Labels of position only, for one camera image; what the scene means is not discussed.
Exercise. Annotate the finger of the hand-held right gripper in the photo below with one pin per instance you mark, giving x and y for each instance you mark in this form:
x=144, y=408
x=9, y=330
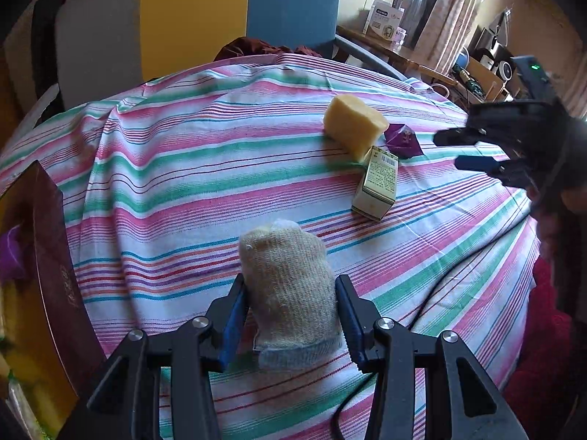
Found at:
x=458, y=136
x=477, y=163

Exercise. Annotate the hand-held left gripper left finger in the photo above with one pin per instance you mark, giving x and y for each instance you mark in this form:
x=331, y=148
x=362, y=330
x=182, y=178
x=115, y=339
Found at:
x=236, y=318

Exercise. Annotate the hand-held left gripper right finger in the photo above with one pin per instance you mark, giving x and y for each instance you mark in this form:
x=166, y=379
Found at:
x=348, y=323

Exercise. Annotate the purple foil packet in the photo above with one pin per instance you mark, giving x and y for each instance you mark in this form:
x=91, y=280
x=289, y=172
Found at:
x=406, y=140

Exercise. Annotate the beige knitted sock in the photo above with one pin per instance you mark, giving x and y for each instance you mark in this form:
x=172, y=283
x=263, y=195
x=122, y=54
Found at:
x=289, y=284

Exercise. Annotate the small cream carton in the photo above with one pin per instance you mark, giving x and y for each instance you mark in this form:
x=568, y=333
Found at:
x=376, y=183

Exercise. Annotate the yellow sponge block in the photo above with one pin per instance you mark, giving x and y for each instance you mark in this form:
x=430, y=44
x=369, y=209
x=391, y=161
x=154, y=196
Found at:
x=353, y=121

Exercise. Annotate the brown gift box gold inside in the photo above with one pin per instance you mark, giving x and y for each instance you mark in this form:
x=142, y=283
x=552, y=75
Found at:
x=55, y=284

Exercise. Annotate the person's right forearm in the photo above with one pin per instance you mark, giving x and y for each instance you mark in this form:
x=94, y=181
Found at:
x=564, y=261

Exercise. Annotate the cardboard box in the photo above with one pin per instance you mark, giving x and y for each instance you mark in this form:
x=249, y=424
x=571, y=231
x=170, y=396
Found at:
x=484, y=80

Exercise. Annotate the wooden table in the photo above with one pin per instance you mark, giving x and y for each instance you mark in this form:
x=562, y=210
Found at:
x=412, y=62

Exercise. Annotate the black stereo unit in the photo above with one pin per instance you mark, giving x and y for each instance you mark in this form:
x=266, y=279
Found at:
x=493, y=46

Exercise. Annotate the pink patterned curtain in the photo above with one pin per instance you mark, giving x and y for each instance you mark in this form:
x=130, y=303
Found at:
x=458, y=13

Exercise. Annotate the white printed carton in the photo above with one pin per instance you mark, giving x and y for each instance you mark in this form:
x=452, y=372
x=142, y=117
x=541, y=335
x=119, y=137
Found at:
x=383, y=20

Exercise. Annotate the pink green striped tablecloth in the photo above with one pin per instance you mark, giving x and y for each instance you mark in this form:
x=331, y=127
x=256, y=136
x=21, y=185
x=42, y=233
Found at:
x=183, y=169

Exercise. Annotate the dark red cloth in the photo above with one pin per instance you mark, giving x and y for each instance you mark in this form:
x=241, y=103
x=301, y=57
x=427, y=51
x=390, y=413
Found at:
x=247, y=48

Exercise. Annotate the grey yellow blue upholstered chair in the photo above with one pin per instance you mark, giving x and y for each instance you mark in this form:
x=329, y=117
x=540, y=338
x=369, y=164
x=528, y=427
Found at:
x=197, y=18

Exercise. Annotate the black rolled mat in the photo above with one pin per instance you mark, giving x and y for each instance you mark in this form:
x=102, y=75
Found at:
x=46, y=46

